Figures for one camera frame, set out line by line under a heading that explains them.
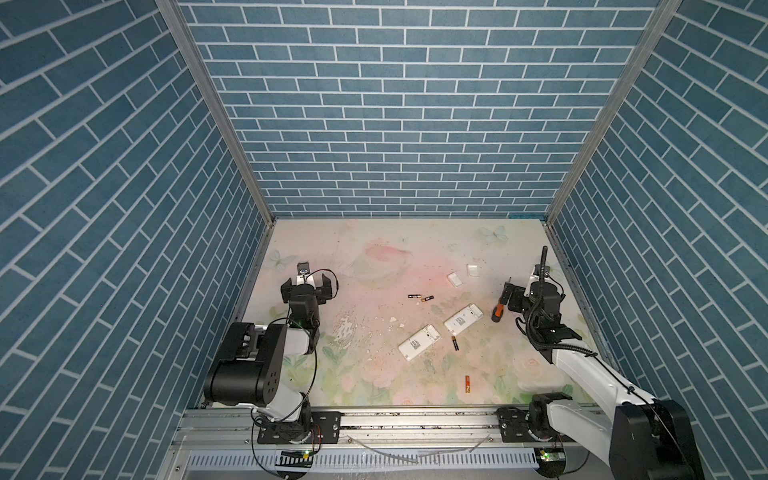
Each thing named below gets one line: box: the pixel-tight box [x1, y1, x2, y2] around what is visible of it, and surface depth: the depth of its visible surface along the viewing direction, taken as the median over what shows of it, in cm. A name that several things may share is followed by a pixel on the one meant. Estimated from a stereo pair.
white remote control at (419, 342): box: [398, 324, 441, 361], surface depth 89 cm
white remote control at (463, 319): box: [443, 303, 484, 336], surface depth 94 cm
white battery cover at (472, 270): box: [466, 263, 479, 279], surface depth 107 cm
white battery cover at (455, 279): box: [446, 271, 463, 288], surface depth 105 cm
